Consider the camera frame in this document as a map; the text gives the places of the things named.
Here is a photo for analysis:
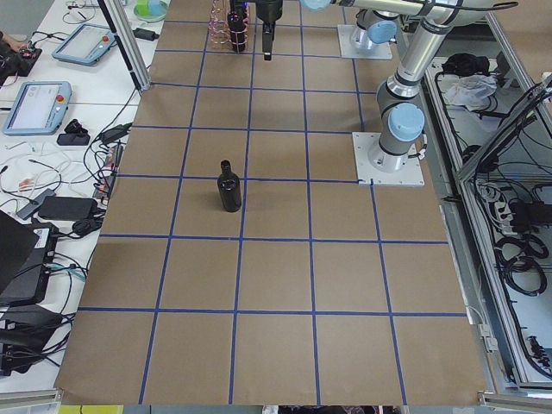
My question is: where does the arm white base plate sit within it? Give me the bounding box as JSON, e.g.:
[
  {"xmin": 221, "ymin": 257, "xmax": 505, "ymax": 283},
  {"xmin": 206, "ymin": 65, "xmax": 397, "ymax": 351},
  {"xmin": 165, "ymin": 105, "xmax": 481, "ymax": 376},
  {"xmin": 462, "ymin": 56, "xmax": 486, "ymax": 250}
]
[
  {"xmin": 337, "ymin": 22, "xmax": 397, "ymax": 60},
  {"xmin": 352, "ymin": 132, "xmax": 424, "ymax": 187}
]

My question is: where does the dark glass wine bottle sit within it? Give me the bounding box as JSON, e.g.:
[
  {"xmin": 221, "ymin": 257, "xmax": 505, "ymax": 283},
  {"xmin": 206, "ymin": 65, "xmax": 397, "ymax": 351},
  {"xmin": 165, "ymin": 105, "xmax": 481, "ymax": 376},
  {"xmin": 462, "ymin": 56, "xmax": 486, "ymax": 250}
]
[{"xmin": 217, "ymin": 160, "xmax": 242, "ymax": 212}]

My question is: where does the dark bottle in basket front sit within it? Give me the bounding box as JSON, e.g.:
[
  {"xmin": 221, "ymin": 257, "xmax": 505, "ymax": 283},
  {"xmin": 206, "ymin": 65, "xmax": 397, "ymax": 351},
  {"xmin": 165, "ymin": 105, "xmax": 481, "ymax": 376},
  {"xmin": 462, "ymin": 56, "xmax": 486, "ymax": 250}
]
[{"xmin": 227, "ymin": 11, "xmax": 247, "ymax": 53}]

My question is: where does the black laptop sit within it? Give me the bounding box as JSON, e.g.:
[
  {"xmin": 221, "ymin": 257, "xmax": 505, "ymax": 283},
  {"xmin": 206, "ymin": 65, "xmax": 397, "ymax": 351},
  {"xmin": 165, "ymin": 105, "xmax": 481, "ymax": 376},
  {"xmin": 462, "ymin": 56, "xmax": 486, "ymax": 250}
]
[{"xmin": 1, "ymin": 212, "xmax": 58, "ymax": 306}]

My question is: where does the blue teach pendant far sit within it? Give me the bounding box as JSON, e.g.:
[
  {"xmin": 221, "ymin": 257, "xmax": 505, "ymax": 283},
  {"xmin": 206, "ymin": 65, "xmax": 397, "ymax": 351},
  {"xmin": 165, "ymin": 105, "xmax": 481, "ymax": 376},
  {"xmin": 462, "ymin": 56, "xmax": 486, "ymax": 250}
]
[{"xmin": 52, "ymin": 23, "xmax": 116, "ymax": 66}]

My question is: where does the black power adapter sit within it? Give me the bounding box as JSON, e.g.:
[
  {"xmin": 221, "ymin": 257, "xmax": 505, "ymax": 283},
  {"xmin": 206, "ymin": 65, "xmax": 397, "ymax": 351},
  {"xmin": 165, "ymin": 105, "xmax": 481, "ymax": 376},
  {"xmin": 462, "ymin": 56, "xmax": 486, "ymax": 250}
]
[{"xmin": 133, "ymin": 28, "xmax": 160, "ymax": 41}]

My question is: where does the blue teach pendant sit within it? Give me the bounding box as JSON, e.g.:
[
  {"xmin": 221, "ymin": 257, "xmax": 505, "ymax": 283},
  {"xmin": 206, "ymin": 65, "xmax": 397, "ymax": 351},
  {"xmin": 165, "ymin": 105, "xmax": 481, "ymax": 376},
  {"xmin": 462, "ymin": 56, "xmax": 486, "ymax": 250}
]
[
  {"xmin": 3, "ymin": 81, "xmax": 72, "ymax": 136},
  {"xmin": 52, "ymin": 23, "xmax": 116, "ymax": 66}
]

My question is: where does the black power brick large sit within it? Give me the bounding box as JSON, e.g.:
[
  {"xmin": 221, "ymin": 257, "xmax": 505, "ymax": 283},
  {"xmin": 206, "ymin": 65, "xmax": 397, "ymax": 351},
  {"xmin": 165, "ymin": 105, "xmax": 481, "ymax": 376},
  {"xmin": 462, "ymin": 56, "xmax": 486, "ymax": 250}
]
[{"xmin": 38, "ymin": 196, "xmax": 97, "ymax": 221}]

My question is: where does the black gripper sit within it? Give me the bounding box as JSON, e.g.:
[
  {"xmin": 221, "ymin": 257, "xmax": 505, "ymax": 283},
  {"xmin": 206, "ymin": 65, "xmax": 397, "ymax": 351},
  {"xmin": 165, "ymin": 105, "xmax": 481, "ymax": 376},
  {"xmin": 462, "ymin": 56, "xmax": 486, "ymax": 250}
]
[{"xmin": 255, "ymin": 0, "xmax": 283, "ymax": 60}]

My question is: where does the aluminium frame post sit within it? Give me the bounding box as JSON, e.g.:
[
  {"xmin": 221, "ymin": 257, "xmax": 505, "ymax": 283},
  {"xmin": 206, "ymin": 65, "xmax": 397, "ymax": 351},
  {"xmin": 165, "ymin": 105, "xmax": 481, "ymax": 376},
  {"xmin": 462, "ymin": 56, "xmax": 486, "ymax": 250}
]
[{"xmin": 97, "ymin": 0, "xmax": 151, "ymax": 93}]

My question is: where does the blue teach pendant near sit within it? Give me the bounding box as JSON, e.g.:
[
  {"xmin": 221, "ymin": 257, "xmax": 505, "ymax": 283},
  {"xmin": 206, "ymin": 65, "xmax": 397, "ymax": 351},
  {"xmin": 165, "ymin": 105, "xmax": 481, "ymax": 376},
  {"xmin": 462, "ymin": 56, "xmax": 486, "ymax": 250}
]
[{"xmin": 3, "ymin": 81, "xmax": 72, "ymax": 136}]

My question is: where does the white crumpled cloth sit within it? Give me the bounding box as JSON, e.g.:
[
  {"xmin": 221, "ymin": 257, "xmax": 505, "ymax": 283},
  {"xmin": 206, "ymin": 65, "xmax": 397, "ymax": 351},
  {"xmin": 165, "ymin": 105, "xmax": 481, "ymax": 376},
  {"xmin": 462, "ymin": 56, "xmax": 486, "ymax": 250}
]
[{"xmin": 443, "ymin": 75, "xmax": 497, "ymax": 110}]

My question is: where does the green plastic bowl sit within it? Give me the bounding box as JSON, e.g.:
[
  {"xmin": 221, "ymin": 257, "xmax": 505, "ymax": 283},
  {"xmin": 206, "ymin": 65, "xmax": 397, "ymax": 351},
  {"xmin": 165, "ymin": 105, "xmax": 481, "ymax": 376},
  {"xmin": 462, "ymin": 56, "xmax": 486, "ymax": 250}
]
[{"xmin": 133, "ymin": 0, "xmax": 168, "ymax": 23}]

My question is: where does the black cable bundle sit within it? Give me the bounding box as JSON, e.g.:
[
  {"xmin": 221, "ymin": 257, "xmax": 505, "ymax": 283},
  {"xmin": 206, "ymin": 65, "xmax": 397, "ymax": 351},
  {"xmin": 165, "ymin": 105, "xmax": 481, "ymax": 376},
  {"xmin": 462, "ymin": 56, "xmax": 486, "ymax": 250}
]
[{"xmin": 493, "ymin": 235, "xmax": 551, "ymax": 298}]

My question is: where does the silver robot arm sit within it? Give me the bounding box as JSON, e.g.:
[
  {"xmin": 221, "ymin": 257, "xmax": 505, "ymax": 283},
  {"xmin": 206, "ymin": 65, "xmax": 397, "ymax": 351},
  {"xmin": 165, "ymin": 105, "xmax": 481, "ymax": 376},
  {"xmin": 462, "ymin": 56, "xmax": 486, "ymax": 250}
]
[
  {"xmin": 334, "ymin": 1, "xmax": 518, "ymax": 104},
  {"xmin": 255, "ymin": 1, "xmax": 398, "ymax": 60}
]

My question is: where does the copper wire wine basket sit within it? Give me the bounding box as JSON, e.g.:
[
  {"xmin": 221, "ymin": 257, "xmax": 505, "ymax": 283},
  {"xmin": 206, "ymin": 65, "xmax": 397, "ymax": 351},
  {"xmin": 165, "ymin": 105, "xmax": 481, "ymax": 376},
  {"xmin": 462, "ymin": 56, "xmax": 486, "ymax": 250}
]
[{"xmin": 209, "ymin": 1, "xmax": 249, "ymax": 53}]

